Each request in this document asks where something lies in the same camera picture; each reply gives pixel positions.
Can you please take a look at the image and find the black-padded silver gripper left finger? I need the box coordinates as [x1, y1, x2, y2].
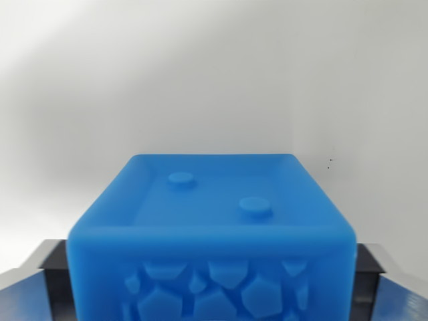
[0, 239, 80, 321]

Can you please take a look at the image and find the black-padded silver gripper right finger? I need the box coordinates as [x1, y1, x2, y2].
[349, 243, 428, 321]

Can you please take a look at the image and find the blue embossed rubber cube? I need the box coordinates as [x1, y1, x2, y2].
[68, 153, 358, 321]

